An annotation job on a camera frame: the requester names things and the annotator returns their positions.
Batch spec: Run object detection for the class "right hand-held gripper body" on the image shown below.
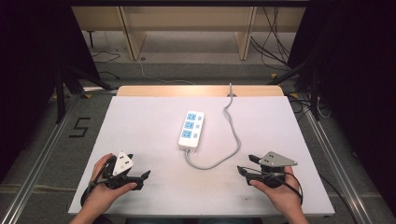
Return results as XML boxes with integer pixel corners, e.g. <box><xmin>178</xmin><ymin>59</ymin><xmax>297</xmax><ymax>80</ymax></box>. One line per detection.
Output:
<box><xmin>245</xmin><ymin>150</ymin><xmax>298</xmax><ymax>189</ymax></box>

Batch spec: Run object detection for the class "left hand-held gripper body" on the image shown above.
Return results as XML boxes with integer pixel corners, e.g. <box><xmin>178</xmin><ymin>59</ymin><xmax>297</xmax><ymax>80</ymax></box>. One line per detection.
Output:
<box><xmin>104</xmin><ymin>150</ymin><xmax>145</xmax><ymax>191</ymax></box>

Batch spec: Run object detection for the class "person's left hand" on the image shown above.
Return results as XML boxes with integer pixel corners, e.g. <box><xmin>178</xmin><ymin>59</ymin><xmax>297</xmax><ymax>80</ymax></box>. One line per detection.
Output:
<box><xmin>88</xmin><ymin>152</ymin><xmax>138</xmax><ymax>210</ymax></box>

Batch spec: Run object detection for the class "person's right hand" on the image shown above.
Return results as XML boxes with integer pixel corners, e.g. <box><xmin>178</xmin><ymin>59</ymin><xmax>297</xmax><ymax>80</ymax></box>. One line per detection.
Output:
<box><xmin>248</xmin><ymin>165</ymin><xmax>304</xmax><ymax>215</ymax></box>

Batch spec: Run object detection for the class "white table cover sheet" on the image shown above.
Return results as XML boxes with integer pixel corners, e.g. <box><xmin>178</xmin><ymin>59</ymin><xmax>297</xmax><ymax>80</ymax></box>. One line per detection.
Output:
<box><xmin>67</xmin><ymin>95</ymin><xmax>336</xmax><ymax>217</ymax></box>

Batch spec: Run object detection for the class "black tape floor mark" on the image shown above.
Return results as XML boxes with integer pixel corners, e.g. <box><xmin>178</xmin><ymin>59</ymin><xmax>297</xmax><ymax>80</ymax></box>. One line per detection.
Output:
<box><xmin>68</xmin><ymin>117</ymin><xmax>92</xmax><ymax>139</ymax></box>

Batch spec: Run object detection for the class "white and blue power strip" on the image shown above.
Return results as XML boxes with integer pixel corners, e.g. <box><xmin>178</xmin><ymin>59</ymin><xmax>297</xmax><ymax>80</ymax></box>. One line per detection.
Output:
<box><xmin>177</xmin><ymin>110</ymin><xmax>205</xmax><ymax>154</ymax></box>

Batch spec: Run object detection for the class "black tripod stand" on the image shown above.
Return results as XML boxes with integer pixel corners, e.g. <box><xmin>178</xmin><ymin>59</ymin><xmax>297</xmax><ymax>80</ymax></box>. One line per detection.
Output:
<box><xmin>54</xmin><ymin>63</ymin><xmax>114</xmax><ymax>125</ymax></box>
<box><xmin>266</xmin><ymin>57</ymin><xmax>322</xmax><ymax>121</ymax></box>

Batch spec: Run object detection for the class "black curtain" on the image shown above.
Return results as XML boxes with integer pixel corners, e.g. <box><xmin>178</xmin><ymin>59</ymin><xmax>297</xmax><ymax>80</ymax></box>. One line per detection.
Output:
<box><xmin>0</xmin><ymin>0</ymin><xmax>101</xmax><ymax>183</ymax></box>
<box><xmin>287</xmin><ymin>0</ymin><xmax>396</xmax><ymax>216</ymax></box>

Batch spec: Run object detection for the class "light wooden bench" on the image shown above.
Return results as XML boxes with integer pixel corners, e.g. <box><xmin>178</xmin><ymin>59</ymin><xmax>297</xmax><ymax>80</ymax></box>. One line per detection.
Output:
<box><xmin>71</xmin><ymin>6</ymin><xmax>306</xmax><ymax>62</ymax></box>

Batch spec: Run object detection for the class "grey power strip cable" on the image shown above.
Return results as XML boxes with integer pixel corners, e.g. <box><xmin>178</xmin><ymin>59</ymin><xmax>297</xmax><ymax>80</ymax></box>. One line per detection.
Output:
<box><xmin>184</xmin><ymin>82</ymin><xmax>243</xmax><ymax>171</ymax></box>

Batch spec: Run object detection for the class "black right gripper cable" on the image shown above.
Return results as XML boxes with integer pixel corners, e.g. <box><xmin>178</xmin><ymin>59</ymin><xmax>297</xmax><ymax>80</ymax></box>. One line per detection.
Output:
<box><xmin>274</xmin><ymin>172</ymin><xmax>304</xmax><ymax>206</ymax></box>

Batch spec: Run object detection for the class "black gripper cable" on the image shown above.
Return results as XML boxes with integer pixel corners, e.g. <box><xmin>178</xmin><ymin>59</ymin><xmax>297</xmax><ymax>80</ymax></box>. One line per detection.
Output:
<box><xmin>79</xmin><ymin>155</ymin><xmax>117</xmax><ymax>207</ymax></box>
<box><xmin>274</xmin><ymin>172</ymin><xmax>304</xmax><ymax>206</ymax></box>

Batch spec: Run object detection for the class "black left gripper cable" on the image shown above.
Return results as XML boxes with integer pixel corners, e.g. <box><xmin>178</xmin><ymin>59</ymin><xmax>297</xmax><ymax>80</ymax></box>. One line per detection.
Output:
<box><xmin>79</xmin><ymin>155</ymin><xmax>117</xmax><ymax>207</ymax></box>

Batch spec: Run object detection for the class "aluminium floor rail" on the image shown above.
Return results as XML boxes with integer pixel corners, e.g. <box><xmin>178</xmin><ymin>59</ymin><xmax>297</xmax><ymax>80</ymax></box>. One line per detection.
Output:
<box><xmin>0</xmin><ymin>92</ymin><xmax>82</xmax><ymax>224</ymax></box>
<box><xmin>302</xmin><ymin>106</ymin><xmax>375</xmax><ymax>224</ymax></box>

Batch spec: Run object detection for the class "white floor cable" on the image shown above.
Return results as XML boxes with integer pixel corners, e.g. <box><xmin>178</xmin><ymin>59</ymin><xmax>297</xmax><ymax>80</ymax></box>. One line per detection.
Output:
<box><xmin>135</xmin><ymin>58</ymin><xmax>194</xmax><ymax>86</ymax></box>

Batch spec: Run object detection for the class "thin black floor cable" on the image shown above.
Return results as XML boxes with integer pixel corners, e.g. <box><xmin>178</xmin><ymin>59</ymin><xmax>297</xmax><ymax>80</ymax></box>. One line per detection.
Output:
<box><xmin>91</xmin><ymin>50</ymin><xmax>121</xmax><ymax>80</ymax></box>

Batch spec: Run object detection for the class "bundle of black cables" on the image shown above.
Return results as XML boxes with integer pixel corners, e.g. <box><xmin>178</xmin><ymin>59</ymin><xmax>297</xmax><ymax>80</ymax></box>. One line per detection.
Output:
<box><xmin>249</xmin><ymin>6</ymin><xmax>291</xmax><ymax>69</ymax></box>

